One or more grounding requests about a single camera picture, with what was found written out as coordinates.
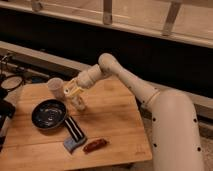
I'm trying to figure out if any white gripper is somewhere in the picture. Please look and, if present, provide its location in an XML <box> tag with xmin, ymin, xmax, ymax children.
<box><xmin>64</xmin><ymin>78</ymin><xmax>84</xmax><ymax>98</ymax></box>

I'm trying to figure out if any white plastic bottle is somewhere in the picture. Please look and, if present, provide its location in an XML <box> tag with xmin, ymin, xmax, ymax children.
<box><xmin>69</xmin><ymin>95</ymin><xmax>86</xmax><ymax>111</ymax></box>

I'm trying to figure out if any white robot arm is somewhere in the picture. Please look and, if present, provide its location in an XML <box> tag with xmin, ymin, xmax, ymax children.
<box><xmin>64</xmin><ymin>53</ymin><xmax>204</xmax><ymax>171</ymax></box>

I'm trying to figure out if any white paper cup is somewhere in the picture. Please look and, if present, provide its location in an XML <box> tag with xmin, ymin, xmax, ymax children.
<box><xmin>47</xmin><ymin>78</ymin><xmax>65</xmax><ymax>100</ymax></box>

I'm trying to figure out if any dark blue bowl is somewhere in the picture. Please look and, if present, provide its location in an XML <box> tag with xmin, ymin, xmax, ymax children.
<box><xmin>31</xmin><ymin>99</ymin><xmax>67</xmax><ymax>130</ymax></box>

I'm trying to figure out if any striped blue sponge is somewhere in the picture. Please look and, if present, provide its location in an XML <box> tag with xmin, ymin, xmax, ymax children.
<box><xmin>63</xmin><ymin>116</ymin><xmax>87</xmax><ymax>153</ymax></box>

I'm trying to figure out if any wooden cutting board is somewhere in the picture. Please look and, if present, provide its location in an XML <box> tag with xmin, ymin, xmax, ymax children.
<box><xmin>0</xmin><ymin>78</ymin><xmax>152</xmax><ymax>171</ymax></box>

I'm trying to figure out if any brown sausage toy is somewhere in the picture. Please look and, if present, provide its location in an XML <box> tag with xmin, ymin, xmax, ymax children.
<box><xmin>83</xmin><ymin>139</ymin><xmax>108</xmax><ymax>153</ymax></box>

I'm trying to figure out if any round black-rimmed object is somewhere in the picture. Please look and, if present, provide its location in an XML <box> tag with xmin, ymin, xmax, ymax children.
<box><xmin>0</xmin><ymin>75</ymin><xmax>24</xmax><ymax>92</ymax></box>

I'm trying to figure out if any black device at left edge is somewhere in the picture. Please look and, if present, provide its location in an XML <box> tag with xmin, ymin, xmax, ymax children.
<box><xmin>0</xmin><ymin>100</ymin><xmax>15</xmax><ymax>152</ymax></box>

